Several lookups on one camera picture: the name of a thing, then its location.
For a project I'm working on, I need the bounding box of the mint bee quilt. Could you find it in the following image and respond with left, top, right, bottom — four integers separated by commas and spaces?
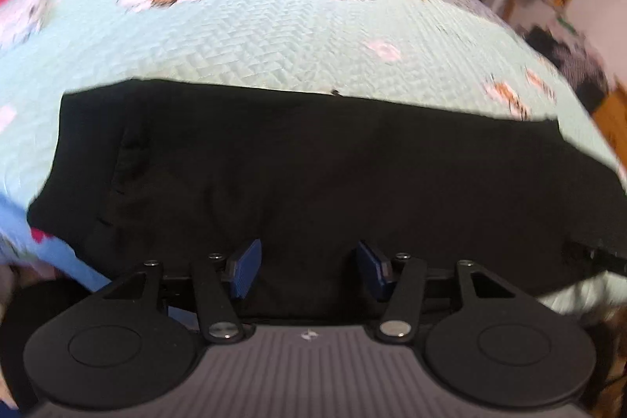
1, 0, 625, 291

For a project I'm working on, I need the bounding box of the folded dotted white cloth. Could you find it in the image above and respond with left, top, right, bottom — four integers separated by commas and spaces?
1, 0, 51, 51

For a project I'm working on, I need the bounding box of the black white patterned clothes pile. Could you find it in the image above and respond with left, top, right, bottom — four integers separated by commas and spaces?
525, 25, 609, 114

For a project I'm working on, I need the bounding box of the black garment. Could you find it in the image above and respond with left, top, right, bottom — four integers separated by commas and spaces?
28, 80, 626, 322

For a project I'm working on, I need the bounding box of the yellow wooden desk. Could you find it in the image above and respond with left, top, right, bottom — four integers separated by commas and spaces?
593, 88, 627, 162

